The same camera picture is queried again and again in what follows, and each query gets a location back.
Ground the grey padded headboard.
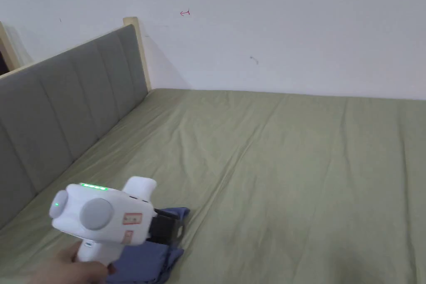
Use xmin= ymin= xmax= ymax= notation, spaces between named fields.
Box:
xmin=0 ymin=16 xmax=152 ymax=230

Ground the person's left hand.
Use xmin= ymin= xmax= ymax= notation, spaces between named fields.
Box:
xmin=29 ymin=239 xmax=116 ymax=284

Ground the bed with pale green sheet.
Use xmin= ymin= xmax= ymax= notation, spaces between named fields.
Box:
xmin=0 ymin=88 xmax=426 ymax=284

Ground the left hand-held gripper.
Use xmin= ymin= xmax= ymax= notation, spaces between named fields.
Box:
xmin=49 ymin=176 xmax=187 ymax=267

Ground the dark blue garment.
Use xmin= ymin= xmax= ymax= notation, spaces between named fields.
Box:
xmin=106 ymin=207 xmax=191 ymax=284

